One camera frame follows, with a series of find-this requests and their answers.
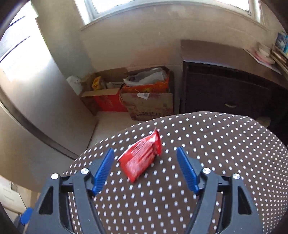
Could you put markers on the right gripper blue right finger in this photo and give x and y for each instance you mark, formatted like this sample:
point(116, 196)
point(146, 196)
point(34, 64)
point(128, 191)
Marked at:
point(190, 168)

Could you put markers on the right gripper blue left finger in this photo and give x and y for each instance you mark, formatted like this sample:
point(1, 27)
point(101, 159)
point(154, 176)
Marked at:
point(102, 172)

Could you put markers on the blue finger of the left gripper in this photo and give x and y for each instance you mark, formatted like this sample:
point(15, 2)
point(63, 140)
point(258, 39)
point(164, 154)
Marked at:
point(25, 217)

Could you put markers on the small red snack packet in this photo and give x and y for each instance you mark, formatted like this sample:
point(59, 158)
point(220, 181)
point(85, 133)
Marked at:
point(140, 155)

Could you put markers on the brown polka dot tablecloth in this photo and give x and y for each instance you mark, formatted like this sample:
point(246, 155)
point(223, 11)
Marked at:
point(243, 180)

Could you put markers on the red cardboard box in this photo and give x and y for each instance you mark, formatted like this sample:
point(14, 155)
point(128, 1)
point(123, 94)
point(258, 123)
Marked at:
point(101, 91)

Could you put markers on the silver double door refrigerator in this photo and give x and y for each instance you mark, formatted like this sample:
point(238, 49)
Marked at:
point(44, 125)

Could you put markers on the brown cardboard box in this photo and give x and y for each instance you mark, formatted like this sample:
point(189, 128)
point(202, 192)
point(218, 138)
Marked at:
point(149, 101)

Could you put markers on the dark wooden cabinet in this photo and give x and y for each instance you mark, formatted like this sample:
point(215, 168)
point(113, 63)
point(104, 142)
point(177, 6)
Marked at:
point(226, 79)

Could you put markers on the stacked white bowls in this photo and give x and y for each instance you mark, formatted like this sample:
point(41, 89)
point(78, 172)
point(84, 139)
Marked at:
point(263, 51)

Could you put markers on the white framed window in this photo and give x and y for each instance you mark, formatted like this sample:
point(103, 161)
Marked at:
point(123, 14)

